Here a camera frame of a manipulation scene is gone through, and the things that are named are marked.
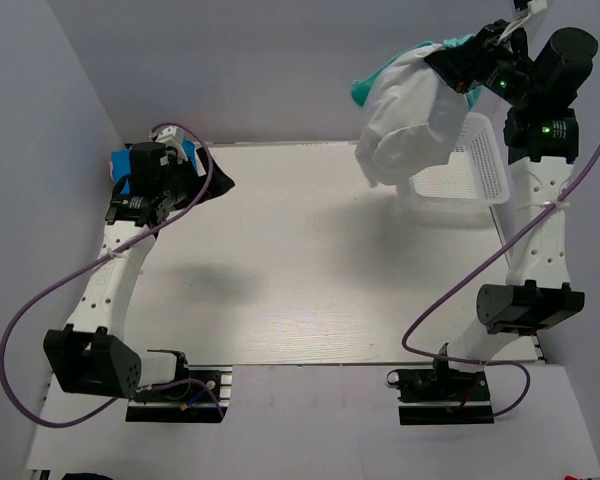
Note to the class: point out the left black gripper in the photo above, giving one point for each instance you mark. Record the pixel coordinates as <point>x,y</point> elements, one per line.
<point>218,184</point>

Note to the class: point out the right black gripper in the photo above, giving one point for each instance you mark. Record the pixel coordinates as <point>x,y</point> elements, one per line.
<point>461,65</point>

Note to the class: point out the white t shirt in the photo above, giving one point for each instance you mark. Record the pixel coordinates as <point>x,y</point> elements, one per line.
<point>411,118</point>

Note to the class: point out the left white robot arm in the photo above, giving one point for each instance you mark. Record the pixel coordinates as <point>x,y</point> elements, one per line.
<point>88,355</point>

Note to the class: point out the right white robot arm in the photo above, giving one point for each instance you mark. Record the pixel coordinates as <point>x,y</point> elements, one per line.
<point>542,135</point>

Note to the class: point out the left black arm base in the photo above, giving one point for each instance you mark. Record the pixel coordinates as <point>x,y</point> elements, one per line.
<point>191,403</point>

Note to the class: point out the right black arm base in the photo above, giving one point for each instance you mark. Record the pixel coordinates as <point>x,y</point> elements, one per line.
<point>427,397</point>

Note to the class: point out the blue folded t shirt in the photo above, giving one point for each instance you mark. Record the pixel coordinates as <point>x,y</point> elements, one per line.
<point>136,169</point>

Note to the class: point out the white plastic basket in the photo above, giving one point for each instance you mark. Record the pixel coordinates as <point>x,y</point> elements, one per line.
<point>472,180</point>

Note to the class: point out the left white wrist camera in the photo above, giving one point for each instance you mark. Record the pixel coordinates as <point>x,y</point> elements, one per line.
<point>172,137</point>

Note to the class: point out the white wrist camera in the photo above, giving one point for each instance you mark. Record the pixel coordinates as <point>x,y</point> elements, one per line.
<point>524,11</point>
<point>172,137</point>

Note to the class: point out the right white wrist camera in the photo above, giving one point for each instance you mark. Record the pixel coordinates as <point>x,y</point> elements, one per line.
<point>524,11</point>

